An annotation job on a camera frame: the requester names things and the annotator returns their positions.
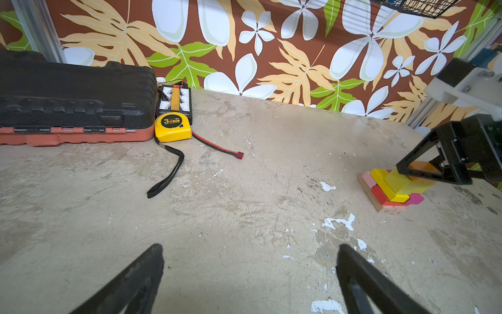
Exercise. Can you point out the yellow tape measure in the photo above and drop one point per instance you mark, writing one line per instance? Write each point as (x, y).
(171, 127)

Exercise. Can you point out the yellow cube block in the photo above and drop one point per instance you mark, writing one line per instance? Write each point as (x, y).
(394, 178)
(414, 187)

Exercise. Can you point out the magenta wood block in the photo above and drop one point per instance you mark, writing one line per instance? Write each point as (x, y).
(414, 199)

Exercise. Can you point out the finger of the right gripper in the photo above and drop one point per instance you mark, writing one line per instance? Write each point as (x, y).
(443, 149)

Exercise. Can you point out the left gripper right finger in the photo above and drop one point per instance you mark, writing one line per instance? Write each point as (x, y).
(363, 285)

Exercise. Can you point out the black and red tool case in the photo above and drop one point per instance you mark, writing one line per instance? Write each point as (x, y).
(48, 104)

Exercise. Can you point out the yellow long block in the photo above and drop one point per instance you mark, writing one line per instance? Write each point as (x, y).
(379, 177)

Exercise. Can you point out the orange wood block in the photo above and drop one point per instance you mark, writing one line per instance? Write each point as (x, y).
(422, 166)

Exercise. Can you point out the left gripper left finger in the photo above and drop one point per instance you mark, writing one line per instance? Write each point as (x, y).
(133, 290)

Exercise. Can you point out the red wood block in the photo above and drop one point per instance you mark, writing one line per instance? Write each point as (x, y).
(384, 201)

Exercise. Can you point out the black wire basket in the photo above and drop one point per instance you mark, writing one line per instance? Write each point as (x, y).
(422, 8)

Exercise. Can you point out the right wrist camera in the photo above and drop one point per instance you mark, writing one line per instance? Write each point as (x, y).
(476, 83)

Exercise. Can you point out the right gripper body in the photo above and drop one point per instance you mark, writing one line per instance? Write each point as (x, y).
(482, 146)

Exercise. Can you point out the pink wood block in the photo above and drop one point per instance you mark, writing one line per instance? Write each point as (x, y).
(369, 180)

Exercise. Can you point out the natural wood block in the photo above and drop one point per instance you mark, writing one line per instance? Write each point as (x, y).
(379, 208)

